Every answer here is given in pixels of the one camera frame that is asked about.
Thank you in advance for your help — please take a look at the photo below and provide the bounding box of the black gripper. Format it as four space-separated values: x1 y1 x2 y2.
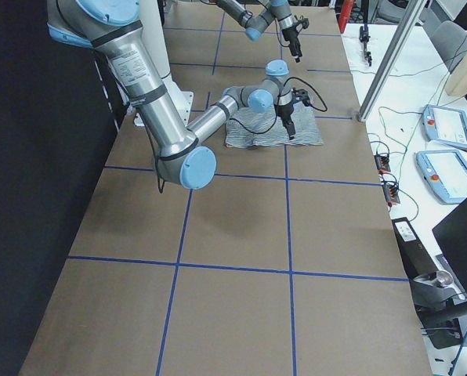
283 26 302 63
277 103 295 140

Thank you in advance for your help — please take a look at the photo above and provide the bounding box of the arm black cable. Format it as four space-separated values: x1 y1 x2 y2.
274 17 288 50
147 77 328 193

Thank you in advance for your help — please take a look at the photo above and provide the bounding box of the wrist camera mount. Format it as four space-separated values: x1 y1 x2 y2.
294 16 310 34
292 88 312 107

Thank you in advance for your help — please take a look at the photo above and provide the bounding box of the orange connector hub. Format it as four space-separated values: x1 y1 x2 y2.
382 181 400 207
374 154 391 174

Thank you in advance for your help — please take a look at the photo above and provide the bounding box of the aluminium frame post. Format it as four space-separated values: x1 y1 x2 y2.
357 0 426 122

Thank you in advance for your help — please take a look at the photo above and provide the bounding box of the red cylinder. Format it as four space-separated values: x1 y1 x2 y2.
338 0 354 34

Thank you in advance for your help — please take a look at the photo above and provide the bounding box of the lower teach pendant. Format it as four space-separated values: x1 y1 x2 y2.
415 150 467 204

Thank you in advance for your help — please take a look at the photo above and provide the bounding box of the upper teach pendant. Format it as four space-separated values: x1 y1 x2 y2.
422 104 467 150

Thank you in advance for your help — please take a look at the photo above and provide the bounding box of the black power strip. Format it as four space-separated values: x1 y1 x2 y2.
392 217 438 280

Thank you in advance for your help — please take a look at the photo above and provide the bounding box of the grey office chair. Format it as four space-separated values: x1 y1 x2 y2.
429 20 467 73

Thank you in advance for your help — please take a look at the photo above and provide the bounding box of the striped polo shirt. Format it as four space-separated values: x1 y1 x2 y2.
225 103 324 149

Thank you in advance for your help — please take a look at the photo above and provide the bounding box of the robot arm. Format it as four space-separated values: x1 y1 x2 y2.
208 0 310 63
47 1 295 190

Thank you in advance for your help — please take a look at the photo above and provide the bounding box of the black stand with knob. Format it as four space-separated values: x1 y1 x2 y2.
410 273 467 349

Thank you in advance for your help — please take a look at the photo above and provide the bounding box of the teach pendant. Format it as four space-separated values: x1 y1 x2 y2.
422 104 467 150
415 150 467 204

